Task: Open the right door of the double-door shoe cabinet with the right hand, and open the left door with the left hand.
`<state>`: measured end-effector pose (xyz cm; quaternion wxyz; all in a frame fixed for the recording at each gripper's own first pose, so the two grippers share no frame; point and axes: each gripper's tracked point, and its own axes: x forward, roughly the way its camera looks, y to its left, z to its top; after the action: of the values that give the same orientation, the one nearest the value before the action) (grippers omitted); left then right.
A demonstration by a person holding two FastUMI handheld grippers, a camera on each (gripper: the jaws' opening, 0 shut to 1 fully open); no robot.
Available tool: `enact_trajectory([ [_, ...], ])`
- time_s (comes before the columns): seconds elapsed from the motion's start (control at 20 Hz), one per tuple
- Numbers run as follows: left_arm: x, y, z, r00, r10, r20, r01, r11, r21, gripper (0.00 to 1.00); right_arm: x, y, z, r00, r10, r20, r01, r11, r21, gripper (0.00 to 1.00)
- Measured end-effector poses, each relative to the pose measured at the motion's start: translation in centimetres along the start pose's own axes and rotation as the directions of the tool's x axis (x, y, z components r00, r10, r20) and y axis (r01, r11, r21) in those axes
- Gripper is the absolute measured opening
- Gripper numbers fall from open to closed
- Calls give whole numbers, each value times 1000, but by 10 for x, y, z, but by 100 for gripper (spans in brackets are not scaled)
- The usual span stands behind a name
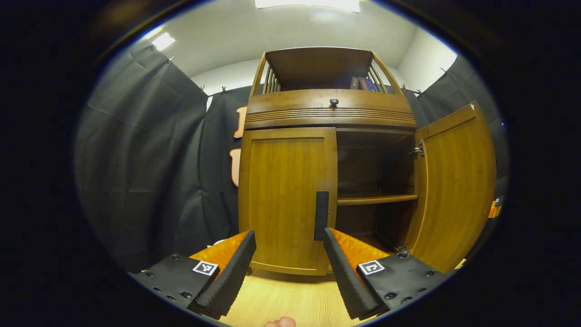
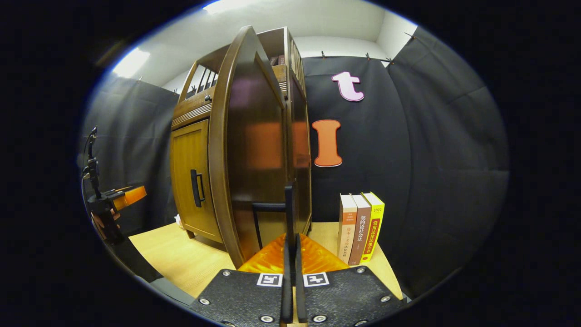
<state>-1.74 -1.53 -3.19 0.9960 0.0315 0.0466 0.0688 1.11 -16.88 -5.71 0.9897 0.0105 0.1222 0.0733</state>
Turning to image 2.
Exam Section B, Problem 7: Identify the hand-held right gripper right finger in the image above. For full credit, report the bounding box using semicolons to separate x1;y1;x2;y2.
295;233;406;326

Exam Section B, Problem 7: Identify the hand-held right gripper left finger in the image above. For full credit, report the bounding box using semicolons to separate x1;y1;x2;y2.
190;233;295;326

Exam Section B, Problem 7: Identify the wooden shoe cabinet door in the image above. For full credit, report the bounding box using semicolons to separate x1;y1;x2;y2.
170;119;224;244
208;25;296;269

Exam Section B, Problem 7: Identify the wooden double-door shoe cabinet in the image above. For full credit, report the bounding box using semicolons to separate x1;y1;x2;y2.
170;26;315;255

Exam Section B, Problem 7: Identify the beige book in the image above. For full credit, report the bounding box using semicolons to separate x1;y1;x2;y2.
338;194;358;263

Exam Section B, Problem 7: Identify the brown book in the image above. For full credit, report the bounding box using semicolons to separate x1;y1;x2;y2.
348;194;372;266

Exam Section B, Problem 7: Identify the yellow book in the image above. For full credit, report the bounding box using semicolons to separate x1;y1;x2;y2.
360;192;386;264

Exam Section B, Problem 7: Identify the wooden drawer with black knob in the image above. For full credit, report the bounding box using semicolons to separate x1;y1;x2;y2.
172;89;215;132

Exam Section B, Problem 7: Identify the ceiling light panel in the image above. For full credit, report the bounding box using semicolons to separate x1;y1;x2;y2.
203;0;256;15
112;47;151;79

